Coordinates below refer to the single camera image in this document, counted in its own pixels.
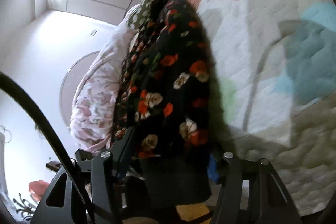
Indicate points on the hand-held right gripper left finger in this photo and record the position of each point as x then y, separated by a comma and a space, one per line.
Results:
122, 146

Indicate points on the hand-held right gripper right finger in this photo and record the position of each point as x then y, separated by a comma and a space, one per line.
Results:
213, 172

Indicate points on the black floral garment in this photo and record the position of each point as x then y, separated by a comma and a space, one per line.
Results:
168, 87

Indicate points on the pink floral quilt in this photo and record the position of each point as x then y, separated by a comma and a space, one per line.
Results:
97, 98

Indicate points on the red object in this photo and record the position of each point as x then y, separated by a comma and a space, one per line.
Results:
38, 189

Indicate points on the colourful printed quilted blanket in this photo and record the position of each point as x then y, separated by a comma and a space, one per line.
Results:
262, 37

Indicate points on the wall switch plate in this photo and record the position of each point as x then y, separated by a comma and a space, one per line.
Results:
93, 32

